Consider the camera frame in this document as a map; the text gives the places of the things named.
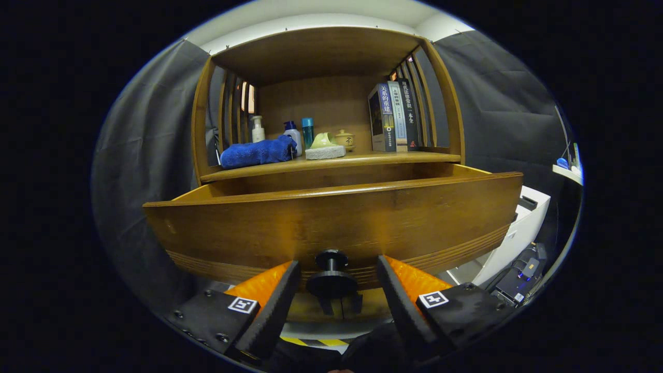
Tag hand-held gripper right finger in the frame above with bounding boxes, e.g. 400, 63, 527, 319
377, 255, 518, 363

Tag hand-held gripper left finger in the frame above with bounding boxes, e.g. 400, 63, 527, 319
165, 260, 302, 363

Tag wooden drawer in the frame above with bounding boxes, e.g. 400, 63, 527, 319
142, 163, 524, 314

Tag green scrub brush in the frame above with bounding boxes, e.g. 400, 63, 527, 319
305, 132, 347, 160

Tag white storage cabinet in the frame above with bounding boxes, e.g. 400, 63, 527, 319
448, 185, 551, 286

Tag wooden countertop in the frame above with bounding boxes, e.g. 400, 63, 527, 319
200, 150, 462, 183

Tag wooden cabinet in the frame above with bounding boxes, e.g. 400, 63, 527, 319
191, 26, 466, 332

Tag yellow black floor tape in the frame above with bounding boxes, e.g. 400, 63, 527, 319
281, 337, 349, 348

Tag black electronic device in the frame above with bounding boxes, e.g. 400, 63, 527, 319
489, 242, 549, 307

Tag blue towel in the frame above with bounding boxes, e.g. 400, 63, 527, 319
220, 135, 298, 170

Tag beige lidded teacup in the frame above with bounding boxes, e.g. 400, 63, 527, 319
334, 129, 356, 152

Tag white bottle with blue cap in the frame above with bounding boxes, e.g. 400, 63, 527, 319
283, 121, 303, 157

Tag black backdrop cloth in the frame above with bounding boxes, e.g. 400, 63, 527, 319
91, 28, 575, 317

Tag white spine book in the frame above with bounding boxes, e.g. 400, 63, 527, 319
388, 80, 410, 152

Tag black spine book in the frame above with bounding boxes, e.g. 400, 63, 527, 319
396, 78, 421, 151

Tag blue spine book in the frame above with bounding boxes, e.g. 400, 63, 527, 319
368, 82, 397, 153

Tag white side shelf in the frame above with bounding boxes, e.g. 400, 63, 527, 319
552, 145, 583, 184

